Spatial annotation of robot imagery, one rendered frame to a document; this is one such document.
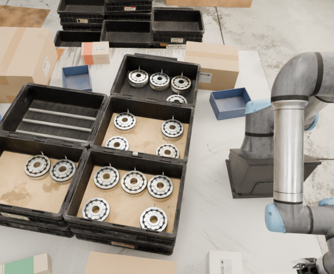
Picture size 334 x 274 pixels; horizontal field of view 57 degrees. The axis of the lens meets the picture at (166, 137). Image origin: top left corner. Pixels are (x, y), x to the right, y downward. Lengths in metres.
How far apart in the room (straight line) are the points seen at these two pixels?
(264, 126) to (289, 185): 0.44
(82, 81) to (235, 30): 2.17
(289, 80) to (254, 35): 2.75
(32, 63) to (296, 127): 1.31
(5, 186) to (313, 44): 3.20
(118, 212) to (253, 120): 0.64
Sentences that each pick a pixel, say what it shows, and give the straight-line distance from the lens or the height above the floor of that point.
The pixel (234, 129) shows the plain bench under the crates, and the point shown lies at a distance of 1.64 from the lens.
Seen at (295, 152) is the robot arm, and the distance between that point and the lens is 0.86.
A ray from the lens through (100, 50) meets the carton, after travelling 1.93.
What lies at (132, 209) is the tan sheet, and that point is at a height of 0.83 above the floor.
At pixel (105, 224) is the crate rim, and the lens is 1.09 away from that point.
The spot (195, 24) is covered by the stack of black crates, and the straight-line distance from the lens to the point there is 2.70.
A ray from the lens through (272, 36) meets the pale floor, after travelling 3.65.
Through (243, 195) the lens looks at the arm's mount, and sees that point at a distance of 1.42.
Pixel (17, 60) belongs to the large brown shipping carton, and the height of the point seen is 0.90.
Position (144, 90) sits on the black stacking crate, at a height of 0.83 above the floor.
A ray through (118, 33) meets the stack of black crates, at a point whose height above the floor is 0.38.
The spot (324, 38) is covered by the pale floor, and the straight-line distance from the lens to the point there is 3.88.
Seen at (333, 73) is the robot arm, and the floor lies 1.44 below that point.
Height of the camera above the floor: 1.94
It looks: 53 degrees down
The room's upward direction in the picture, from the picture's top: 4 degrees clockwise
